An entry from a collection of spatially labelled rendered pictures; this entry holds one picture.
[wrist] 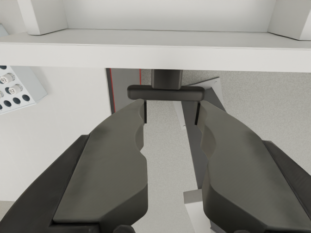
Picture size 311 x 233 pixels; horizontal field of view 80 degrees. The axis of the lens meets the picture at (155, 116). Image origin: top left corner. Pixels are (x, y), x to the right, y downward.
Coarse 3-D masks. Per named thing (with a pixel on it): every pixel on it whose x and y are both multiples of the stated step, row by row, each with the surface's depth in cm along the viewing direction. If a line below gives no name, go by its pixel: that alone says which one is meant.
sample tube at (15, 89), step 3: (18, 84) 30; (12, 87) 29; (15, 87) 29; (18, 87) 30; (21, 87) 30; (9, 90) 29; (12, 90) 29; (15, 90) 29; (18, 90) 30; (12, 93) 29; (15, 93) 29
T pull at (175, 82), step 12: (156, 72) 16; (168, 72) 16; (180, 72) 16; (156, 84) 17; (168, 84) 17; (180, 84) 17; (132, 96) 18; (144, 96) 18; (156, 96) 18; (168, 96) 18; (180, 96) 17; (192, 96) 17; (204, 96) 18
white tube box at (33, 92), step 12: (0, 24) 28; (0, 36) 28; (0, 72) 29; (12, 72) 29; (24, 72) 31; (0, 84) 30; (12, 84) 30; (24, 84) 30; (36, 84) 32; (12, 96) 31; (24, 96) 32; (36, 96) 32; (0, 108) 33; (12, 108) 32
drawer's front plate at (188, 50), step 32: (64, 32) 19; (96, 32) 19; (128, 32) 20; (160, 32) 20; (192, 32) 20; (224, 32) 21; (256, 32) 21; (0, 64) 15; (32, 64) 15; (64, 64) 15; (96, 64) 15; (128, 64) 14; (160, 64) 14; (192, 64) 14; (224, 64) 14; (256, 64) 14; (288, 64) 14
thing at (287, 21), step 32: (32, 0) 16; (64, 0) 20; (96, 0) 20; (128, 0) 20; (160, 0) 20; (192, 0) 20; (224, 0) 20; (256, 0) 20; (288, 0) 18; (32, 32) 17; (288, 32) 18
